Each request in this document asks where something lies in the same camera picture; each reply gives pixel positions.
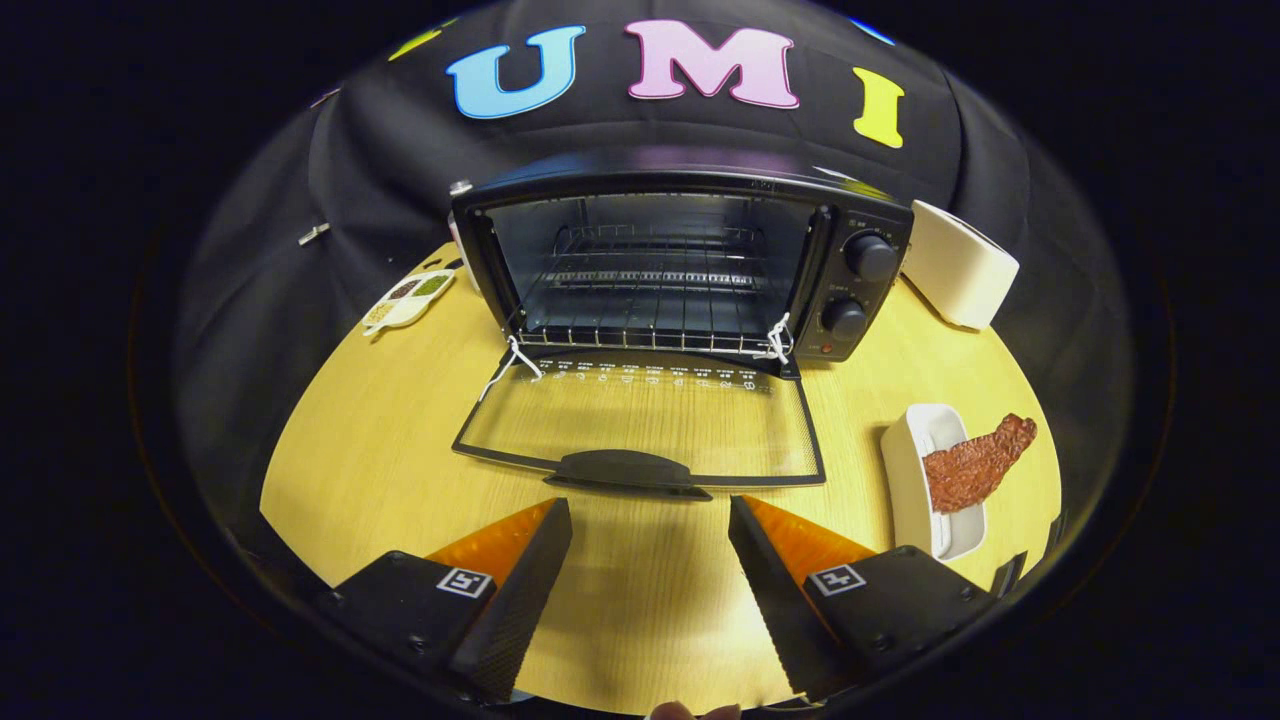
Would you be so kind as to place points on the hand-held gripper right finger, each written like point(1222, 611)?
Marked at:
point(775, 600)

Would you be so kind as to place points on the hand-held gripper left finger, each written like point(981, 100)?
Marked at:
point(515, 600)

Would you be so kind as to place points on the brown meat piece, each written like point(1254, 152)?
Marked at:
point(975, 465)

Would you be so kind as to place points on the black toaster oven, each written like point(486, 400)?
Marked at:
point(865, 290)

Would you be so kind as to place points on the white bread toaster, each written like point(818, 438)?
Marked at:
point(955, 265)

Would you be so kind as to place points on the white rectangular dish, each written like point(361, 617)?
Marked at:
point(912, 470)

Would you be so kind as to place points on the white compartment spice plate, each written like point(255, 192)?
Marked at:
point(408, 298)

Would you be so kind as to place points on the silver metal clip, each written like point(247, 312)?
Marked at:
point(313, 234)

